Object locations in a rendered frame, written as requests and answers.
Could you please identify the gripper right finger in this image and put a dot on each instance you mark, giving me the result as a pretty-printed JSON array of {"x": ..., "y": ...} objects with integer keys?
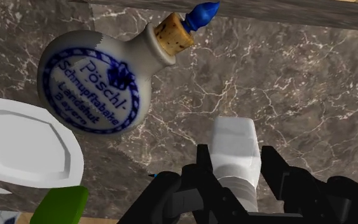
[{"x": 315, "y": 198}]

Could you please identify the white plastic bottle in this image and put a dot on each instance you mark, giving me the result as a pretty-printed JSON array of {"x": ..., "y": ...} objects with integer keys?
[{"x": 235, "y": 149}]

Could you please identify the round white blue ceramic flask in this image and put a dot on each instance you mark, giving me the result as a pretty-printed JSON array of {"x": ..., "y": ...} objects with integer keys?
[{"x": 95, "y": 93}]

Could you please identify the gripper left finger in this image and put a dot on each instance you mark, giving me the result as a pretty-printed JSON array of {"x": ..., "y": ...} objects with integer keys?
[{"x": 203, "y": 198}]

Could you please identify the green block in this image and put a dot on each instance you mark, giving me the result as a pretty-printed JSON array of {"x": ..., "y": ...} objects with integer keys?
[{"x": 61, "y": 206}]

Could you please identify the white plate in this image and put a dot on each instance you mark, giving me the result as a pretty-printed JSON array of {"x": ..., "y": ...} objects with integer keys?
[{"x": 20, "y": 145}]

